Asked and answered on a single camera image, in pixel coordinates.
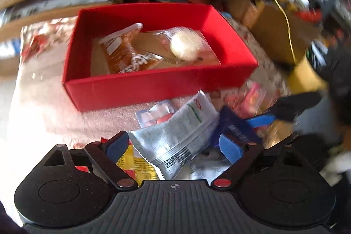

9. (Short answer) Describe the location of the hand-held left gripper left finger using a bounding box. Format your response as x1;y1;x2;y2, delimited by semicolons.
41;130;139;191

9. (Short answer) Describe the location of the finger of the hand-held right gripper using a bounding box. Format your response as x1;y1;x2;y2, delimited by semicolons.
245;91;323;129

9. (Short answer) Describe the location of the orange snack packet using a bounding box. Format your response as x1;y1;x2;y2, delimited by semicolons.
99;23;163;74

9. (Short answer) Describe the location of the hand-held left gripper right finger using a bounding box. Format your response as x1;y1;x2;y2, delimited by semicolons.
211;133;312;191

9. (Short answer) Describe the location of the yellow and red snack packet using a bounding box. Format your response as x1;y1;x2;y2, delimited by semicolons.
74;138;162;182

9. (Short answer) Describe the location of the blue snack packet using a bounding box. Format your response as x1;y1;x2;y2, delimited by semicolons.
218;106;264;147

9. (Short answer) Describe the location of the yellow cable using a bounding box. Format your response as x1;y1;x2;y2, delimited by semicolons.
208;0;298;63

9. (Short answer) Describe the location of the silver snack packet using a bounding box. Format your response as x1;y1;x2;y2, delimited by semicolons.
128;90;220;181

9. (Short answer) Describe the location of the white tissue paper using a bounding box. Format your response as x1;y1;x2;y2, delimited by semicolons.
321;152;351;188

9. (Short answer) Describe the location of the clear round pastry packet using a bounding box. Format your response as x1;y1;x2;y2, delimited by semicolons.
137;26;220;66

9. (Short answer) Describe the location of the white snack packet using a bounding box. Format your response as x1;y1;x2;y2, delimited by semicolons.
189;153;233;181

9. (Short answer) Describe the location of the clear sausage pack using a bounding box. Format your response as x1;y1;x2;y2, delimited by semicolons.
136;101;179;129

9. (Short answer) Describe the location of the floral tablecloth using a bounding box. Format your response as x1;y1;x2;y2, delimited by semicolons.
11;16;302;182

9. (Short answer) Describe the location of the wooden side cabinet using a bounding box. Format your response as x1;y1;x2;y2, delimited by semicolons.
244;1;328;92

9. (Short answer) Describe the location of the red cardboard box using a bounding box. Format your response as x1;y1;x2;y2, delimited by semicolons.
62;3;259;113

